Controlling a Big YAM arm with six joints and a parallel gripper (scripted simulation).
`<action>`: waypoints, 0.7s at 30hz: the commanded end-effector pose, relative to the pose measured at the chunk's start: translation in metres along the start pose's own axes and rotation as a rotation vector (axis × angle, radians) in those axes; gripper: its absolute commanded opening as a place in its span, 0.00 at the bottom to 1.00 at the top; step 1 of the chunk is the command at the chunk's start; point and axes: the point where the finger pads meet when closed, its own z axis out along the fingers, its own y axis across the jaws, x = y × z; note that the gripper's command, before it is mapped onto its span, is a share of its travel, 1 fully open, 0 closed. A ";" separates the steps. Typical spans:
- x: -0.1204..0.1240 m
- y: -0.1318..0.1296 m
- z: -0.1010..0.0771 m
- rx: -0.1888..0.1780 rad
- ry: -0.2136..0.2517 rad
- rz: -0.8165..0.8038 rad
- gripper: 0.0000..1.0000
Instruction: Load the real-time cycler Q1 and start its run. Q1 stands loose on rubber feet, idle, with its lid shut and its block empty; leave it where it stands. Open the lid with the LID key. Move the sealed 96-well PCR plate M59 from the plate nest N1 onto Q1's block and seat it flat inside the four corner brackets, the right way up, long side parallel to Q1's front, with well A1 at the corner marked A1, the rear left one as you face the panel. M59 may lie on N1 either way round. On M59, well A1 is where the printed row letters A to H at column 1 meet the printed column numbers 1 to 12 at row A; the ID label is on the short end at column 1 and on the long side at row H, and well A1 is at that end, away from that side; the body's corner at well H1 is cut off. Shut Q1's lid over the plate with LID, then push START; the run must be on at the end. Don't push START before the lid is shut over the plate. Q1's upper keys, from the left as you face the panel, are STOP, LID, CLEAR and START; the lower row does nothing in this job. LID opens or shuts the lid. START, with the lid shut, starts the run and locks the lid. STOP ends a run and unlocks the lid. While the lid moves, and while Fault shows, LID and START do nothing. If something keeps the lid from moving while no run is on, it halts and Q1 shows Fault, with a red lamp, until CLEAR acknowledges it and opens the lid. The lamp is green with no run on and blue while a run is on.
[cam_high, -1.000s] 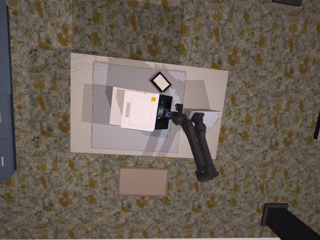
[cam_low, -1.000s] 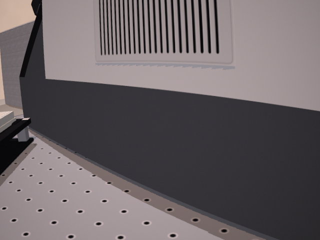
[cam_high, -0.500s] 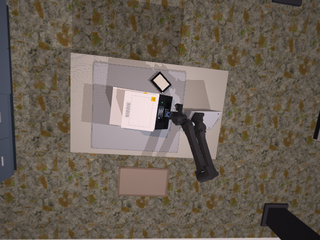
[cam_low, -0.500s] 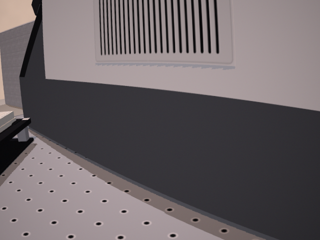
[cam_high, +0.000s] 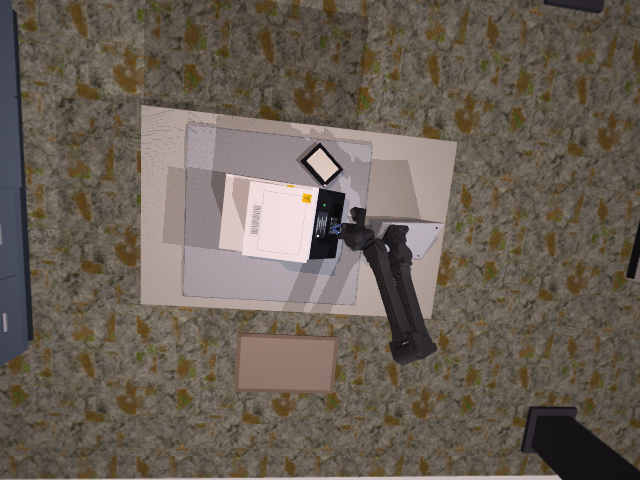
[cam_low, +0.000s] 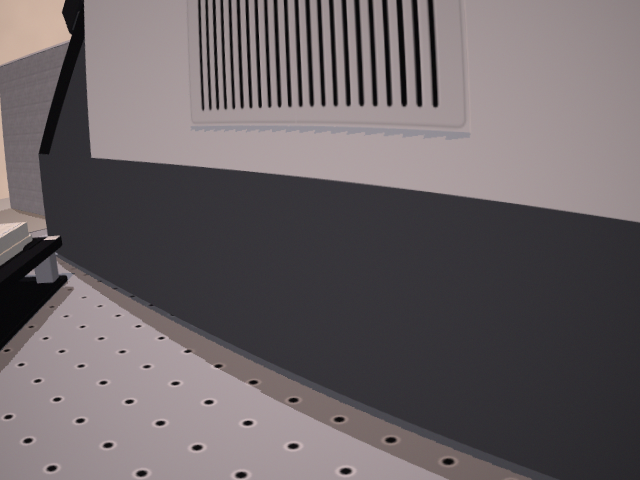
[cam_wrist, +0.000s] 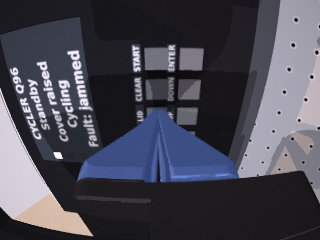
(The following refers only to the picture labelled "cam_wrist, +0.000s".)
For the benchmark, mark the grey square base plate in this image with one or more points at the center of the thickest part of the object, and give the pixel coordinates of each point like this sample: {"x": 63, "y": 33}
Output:
{"x": 286, "y": 134}

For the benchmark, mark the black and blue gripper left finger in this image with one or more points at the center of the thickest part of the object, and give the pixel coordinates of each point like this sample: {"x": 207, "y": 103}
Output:
{"x": 129, "y": 157}

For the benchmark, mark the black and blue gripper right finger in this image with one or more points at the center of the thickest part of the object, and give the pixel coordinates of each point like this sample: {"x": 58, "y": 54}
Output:
{"x": 188, "y": 158}

